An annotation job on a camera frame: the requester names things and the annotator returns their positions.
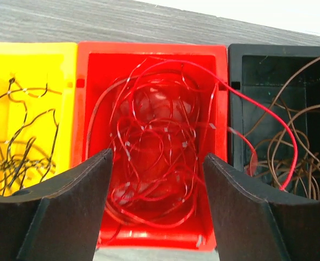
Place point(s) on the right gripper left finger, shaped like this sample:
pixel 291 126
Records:
pixel 60 218

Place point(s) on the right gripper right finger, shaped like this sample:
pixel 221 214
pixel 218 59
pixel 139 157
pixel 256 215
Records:
pixel 255 221

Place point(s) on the black plastic bin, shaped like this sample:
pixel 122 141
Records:
pixel 275 114

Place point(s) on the yellow plastic bin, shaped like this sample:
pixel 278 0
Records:
pixel 37 95

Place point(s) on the red plastic bin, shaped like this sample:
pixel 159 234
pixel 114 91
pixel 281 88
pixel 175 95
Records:
pixel 160 108

